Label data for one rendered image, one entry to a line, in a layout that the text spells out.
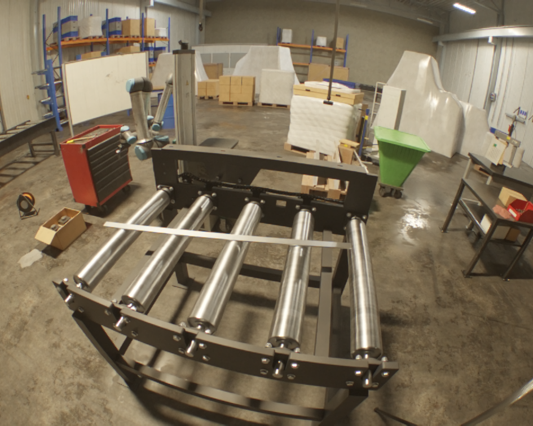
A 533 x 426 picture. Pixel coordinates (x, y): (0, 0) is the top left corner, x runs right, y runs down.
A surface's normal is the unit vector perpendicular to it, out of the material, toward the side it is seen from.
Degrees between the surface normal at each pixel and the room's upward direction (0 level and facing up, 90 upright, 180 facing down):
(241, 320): 0
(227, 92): 90
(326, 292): 0
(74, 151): 90
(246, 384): 0
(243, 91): 90
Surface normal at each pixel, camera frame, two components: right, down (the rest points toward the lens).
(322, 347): 0.05, -0.84
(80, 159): -0.19, 0.52
